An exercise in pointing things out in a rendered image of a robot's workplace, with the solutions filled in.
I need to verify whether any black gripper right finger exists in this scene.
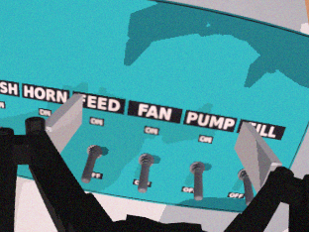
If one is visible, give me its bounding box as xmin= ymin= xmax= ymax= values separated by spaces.
xmin=224 ymin=122 xmax=309 ymax=232

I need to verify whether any teal switch console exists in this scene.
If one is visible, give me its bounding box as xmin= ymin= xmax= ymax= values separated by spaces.
xmin=0 ymin=0 xmax=309 ymax=213

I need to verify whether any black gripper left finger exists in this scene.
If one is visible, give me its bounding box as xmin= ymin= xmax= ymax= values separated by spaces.
xmin=0 ymin=93 xmax=121 ymax=232

